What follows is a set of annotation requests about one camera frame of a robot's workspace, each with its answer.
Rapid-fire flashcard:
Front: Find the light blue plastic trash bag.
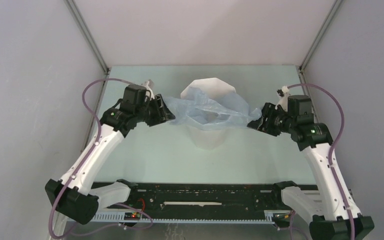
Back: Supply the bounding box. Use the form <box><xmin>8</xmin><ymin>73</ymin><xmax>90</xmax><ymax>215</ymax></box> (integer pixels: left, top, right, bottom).
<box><xmin>163</xmin><ymin>87</ymin><xmax>262</xmax><ymax>131</ymax></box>

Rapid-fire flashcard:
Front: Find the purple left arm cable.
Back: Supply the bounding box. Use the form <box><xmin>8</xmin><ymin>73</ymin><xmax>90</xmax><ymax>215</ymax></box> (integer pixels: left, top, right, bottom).
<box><xmin>47</xmin><ymin>78</ymin><xmax>137</xmax><ymax>240</ymax></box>

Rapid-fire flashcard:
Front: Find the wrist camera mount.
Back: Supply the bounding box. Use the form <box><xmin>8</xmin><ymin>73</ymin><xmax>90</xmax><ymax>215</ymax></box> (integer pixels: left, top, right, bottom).
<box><xmin>275</xmin><ymin>85</ymin><xmax>291</xmax><ymax>111</ymax></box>
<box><xmin>141</xmin><ymin>79</ymin><xmax>155</xmax><ymax>99</ymax></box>

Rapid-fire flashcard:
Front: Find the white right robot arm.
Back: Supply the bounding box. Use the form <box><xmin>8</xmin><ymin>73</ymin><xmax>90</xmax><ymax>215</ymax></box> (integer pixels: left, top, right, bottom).
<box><xmin>247</xmin><ymin>95</ymin><xmax>375</xmax><ymax>240</ymax></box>

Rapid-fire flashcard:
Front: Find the aluminium frame post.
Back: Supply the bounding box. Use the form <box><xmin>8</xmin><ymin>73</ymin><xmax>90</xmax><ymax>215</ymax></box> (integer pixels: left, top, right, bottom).
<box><xmin>48</xmin><ymin>0</ymin><xmax>110</xmax><ymax>240</ymax></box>
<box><xmin>296</xmin><ymin>0</ymin><xmax>368</xmax><ymax>240</ymax></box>

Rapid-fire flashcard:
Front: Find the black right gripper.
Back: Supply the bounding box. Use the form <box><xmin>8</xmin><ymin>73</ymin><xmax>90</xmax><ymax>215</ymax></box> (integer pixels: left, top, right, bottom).
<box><xmin>247</xmin><ymin>101</ymin><xmax>296</xmax><ymax>137</ymax></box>

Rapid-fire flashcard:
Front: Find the left aluminium frame post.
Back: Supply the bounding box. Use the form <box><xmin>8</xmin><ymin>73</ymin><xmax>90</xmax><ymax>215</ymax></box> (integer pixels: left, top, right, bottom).
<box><xmin>48</xmin><ymin>0</ymin><xmax>110</xmax><ymax>240</ymax></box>

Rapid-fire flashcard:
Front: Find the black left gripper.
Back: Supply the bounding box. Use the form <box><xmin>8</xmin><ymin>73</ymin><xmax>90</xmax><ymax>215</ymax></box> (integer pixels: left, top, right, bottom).
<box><xmin>134</xmin><ymin>94</ymin><xmax>175</xmax><ymax>127</ymax></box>

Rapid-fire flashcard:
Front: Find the white octagonal trash bin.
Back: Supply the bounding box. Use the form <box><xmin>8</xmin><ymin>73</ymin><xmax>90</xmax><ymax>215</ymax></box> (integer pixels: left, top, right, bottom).
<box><xmin>180</xmin><ymin>77</ymin><xmax>236</xmax><ymax>150</ymax></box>

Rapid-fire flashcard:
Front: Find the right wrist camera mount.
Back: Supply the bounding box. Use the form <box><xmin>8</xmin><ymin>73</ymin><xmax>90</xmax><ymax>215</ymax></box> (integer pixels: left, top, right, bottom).
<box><xmin>275</xmin><ymin>85</ymin><xmax>291</xmax><ymax>111</ymax></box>

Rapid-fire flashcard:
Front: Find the right aluminium frame post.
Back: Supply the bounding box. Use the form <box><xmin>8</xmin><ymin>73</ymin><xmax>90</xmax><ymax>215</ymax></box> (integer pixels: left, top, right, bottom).
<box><xmin>296</xmin><ymin>0</ymin><xmax>368</xmax><ymax>240</ymax></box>

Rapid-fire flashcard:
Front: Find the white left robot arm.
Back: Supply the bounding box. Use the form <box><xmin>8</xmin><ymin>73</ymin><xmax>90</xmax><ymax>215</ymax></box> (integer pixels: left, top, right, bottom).
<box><xmin>45</xmin><ymin>84</ymin><xmax>176</xmax><ymax>225</ymax></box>

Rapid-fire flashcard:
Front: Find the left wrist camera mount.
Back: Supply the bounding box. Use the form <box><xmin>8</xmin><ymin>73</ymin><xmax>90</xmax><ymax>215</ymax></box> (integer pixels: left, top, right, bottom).
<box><xmin>141</xmin><ymin>79</ymin><xmax>155</xmax><ymax>99</ymax></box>

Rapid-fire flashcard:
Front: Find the white slotted cable duct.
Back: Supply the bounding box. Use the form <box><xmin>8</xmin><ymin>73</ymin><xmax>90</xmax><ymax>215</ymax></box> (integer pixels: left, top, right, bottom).
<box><xmin>90</xmin><ymin>211</ymin><xmax>275</xmax><ymax>225</ymax></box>

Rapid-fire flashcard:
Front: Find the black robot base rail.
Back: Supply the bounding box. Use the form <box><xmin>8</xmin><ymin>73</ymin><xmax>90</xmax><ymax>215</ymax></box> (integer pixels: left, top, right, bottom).
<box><xmin>125</xmin><ymin>181</ymin><xmax>296</xmax><ymax>220</ymax></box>

